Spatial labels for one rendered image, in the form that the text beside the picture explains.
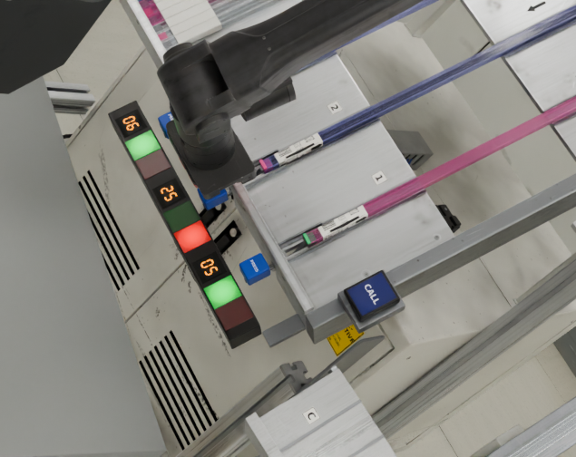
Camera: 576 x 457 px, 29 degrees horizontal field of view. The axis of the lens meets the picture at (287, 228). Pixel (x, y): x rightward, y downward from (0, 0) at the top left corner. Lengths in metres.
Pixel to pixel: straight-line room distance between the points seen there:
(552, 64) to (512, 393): 1.64
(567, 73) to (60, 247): 0.65
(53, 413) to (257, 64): 0.40
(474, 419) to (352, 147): 1.51
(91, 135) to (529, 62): 0.88
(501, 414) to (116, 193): 1.30
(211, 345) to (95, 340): 0.61
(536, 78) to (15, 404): 0.74
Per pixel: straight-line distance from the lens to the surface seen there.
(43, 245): 1.26
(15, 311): 1.18
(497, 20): 1.45
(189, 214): 1.33
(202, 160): 1.20
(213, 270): 1.30
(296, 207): 1.32
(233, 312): 1.28
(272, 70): 1.05
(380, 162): 1.34
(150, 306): 1.90
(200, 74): 1.07
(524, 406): 2.97
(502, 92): 3.36
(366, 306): 1.22
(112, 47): 2.76
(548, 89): 1.41
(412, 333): 1.58
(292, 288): 1.25
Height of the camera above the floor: 1.43
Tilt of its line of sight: 32 degrees down
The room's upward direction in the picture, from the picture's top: 46 degrees clockwise
